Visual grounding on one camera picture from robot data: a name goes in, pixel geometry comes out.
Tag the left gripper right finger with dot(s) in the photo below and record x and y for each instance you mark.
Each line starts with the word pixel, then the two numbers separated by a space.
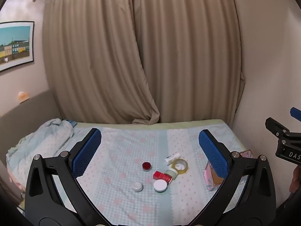
pixel 246 195

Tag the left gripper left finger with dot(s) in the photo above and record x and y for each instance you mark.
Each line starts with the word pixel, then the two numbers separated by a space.
pixel 53 194

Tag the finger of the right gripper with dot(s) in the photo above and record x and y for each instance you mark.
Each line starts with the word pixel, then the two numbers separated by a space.
pixel 295 113
pixel 275 127

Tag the yellow tape roll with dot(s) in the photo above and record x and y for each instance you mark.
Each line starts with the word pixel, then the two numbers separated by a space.
pixel 180 165

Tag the small white round jar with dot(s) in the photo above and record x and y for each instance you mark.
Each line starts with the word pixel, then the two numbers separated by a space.
pixel 137 186

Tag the dark green jar white lid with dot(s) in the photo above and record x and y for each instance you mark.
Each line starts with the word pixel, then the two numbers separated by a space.
pixel 160 185

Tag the white pill bottle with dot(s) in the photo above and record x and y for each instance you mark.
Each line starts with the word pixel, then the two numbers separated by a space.
pixel 171 158

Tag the red cosmetic box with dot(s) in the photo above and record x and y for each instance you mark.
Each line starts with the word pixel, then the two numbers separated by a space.
pixel 162 176

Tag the red lid jar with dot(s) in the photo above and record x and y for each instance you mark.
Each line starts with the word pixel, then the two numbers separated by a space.
pixel 146 166

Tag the person's right hand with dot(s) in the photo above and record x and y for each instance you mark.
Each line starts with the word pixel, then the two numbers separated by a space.
pixel 295 183

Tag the pink cardboard box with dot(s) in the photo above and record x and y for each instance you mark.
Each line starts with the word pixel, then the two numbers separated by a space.
pixel 212 180

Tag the light blue blanket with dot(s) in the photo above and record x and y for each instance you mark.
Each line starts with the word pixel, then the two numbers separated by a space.
pixel 46 141

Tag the grey headboard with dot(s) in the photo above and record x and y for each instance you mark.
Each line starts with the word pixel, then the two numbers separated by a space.
pixel 27 118

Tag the orange plush toy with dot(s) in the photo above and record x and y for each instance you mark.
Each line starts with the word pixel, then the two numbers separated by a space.
pixel 23 96

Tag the checked bed sheet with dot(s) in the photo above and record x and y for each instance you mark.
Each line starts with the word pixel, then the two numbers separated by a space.
pixel 140 175

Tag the beige curtain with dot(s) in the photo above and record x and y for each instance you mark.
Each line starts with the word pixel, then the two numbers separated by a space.
pixel 143 61

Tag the framed wall picture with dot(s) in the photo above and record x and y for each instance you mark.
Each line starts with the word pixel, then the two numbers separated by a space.
pixel 17 39

